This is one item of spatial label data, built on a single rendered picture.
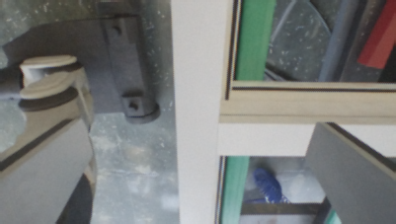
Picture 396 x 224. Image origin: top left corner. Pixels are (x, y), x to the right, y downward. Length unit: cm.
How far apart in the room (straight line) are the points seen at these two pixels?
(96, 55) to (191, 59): 91
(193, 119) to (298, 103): 14
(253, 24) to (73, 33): 92
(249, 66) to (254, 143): 9
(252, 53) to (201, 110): 10
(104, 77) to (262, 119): 94
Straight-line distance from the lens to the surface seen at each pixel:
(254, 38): 26
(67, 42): 111
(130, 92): 105
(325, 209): 53
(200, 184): 26
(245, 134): 22
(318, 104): 29
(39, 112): 62
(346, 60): 66
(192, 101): 19
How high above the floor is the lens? 111
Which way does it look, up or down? 62 degrees down
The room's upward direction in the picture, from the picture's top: 180 degrees clockwise
